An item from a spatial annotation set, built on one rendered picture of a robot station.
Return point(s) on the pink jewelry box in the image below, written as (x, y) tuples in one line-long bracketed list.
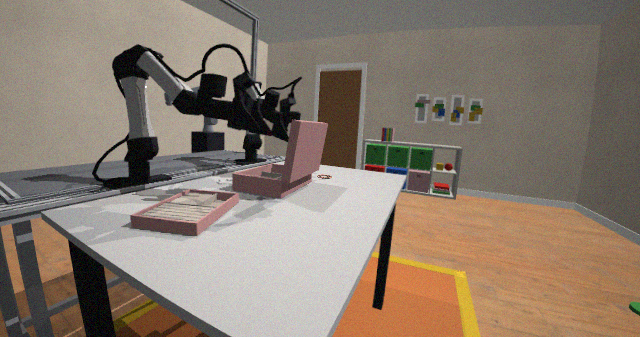
[(303, 157)]

